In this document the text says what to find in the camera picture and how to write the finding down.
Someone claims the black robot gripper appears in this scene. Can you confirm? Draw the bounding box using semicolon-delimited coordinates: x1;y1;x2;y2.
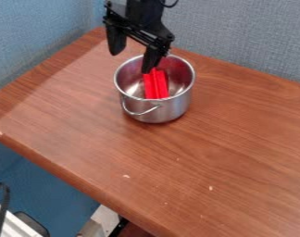
103;0;175;74

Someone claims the red plastic block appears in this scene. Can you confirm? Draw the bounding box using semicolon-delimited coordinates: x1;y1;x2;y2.
142;68;169;99

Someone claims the metal pot with handle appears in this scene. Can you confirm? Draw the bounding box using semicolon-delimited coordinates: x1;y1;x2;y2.
114;55;195;123

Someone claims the white ribbed appliance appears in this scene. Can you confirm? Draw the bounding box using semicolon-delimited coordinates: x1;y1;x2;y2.
0;211;51;237

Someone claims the black cable loop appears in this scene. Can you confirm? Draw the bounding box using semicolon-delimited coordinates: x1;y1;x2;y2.
0;181;11;237

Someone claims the white table base bracket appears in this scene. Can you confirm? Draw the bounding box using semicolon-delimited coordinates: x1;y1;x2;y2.
75;205;119;237

